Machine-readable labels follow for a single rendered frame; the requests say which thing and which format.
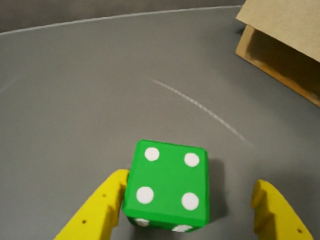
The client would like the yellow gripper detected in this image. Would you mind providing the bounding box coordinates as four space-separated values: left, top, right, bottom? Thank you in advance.
54 169 313 240

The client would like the cardboard box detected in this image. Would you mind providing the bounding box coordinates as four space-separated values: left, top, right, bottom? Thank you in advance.
235 0 320 108

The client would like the green die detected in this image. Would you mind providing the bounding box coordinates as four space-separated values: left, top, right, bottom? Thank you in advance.
122 139 210 233

